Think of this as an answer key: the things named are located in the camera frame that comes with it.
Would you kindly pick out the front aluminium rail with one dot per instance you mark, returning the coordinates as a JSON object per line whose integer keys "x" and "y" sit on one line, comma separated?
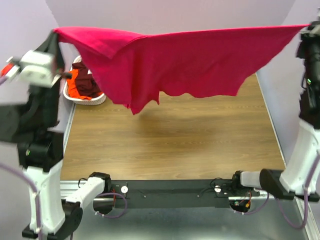
{"x": 197, "y": 188}

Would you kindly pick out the orange t shirt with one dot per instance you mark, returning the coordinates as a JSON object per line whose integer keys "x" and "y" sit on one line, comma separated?
{"x": 72, "y": 91}

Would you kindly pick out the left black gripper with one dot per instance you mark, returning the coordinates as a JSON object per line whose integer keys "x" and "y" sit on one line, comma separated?
{"x": 51, "y": 46}

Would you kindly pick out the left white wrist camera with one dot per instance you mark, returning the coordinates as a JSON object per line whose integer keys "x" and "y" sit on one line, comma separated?
{"x": 34, "y": 67}

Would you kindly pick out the pink t shirt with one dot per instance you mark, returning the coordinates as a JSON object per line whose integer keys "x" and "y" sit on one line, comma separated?
{"x": 131, "y": 68}

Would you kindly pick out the white laundry basket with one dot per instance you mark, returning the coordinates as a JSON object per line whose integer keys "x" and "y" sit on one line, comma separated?
{"x": 94, "y": 101}

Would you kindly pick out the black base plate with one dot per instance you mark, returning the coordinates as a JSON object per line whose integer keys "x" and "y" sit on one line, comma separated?
{"x": 104, "y": 204}

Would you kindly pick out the left aluminium rail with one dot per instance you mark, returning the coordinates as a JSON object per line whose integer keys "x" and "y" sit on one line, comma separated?
{"x": 66, "y": 114}

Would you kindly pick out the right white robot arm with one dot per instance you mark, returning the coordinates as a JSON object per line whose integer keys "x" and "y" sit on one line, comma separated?
{"x": 303, "y": 169}

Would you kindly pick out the maroon t shirt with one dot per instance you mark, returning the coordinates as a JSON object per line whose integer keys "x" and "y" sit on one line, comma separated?
{"x": 84, "y": 81}

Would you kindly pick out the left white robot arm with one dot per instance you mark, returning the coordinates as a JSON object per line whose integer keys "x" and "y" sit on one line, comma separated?
{"x": 41, "y": 150}

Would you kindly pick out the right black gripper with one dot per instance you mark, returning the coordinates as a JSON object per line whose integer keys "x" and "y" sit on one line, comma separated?
{"x": 311, "y": 33}

